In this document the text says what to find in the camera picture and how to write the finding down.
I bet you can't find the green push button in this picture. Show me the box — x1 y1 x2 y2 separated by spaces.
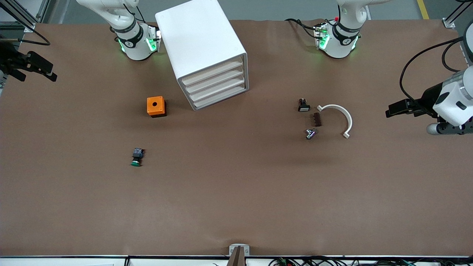
130 148 144 167

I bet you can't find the orange box with hole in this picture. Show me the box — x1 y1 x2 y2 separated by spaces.
147 96 167 118

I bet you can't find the aluminium frame profile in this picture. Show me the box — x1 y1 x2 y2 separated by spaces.
0 0 50 33
443 0 473 29

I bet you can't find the white curved bracket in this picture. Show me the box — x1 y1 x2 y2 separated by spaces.
317 104 353 139

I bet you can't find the black arm base cable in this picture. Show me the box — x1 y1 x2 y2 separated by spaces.
285 18 319 39

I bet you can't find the white table edge rail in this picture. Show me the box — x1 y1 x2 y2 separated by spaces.
0 256 473 266

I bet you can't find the black cable bundle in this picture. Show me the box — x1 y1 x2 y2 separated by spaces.
269 256 473 266

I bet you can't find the grey metal mount bracket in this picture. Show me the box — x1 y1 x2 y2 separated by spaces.
229 244 250 256

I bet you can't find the brown wooden post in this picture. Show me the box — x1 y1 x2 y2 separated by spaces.
226 246 246 266

